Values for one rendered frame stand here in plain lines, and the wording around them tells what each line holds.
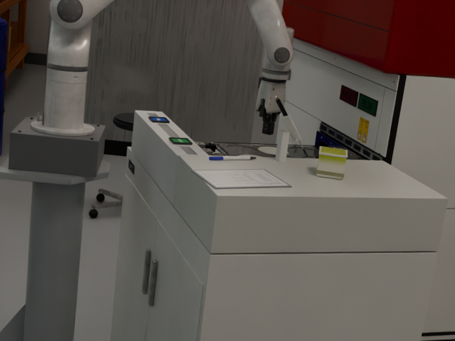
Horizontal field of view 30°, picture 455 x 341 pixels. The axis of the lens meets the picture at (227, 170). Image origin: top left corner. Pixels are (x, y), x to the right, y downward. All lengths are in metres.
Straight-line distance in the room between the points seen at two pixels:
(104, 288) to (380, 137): 1.68
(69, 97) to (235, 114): 3.32
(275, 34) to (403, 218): 0.68
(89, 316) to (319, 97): 1.32
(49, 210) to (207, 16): 3.26
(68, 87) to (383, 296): 1.08
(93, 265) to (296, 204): 2.10
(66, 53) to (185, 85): 3.25
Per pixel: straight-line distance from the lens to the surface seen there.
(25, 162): 2.53
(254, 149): 2.72
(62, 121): 2.55
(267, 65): 2.60
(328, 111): 2.87
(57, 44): 2.55
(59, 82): 2.54
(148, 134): 2.61
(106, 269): 3.99
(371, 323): 2.28
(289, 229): 2.06
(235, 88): 5.74
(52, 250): 2.65
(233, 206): 1.99
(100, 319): 3.51
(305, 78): 3.05
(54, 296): 2.71
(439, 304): 2.82
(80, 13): 2.46
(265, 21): 2.51
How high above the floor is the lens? 1.55
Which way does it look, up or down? 15 degrees down
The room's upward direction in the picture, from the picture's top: 7 degrees clockwise
